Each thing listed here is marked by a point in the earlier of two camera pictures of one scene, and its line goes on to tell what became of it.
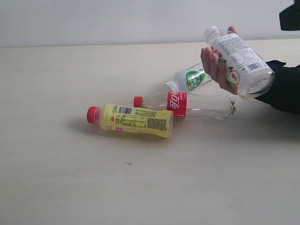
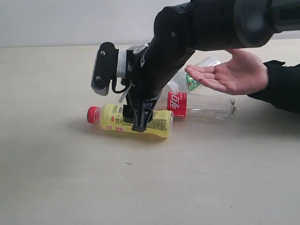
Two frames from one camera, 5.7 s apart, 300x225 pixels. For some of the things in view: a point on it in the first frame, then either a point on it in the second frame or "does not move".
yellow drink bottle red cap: (119, 118) does not move
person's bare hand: (213, 68) to (244, 73)
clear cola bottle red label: (185, 104) does not move
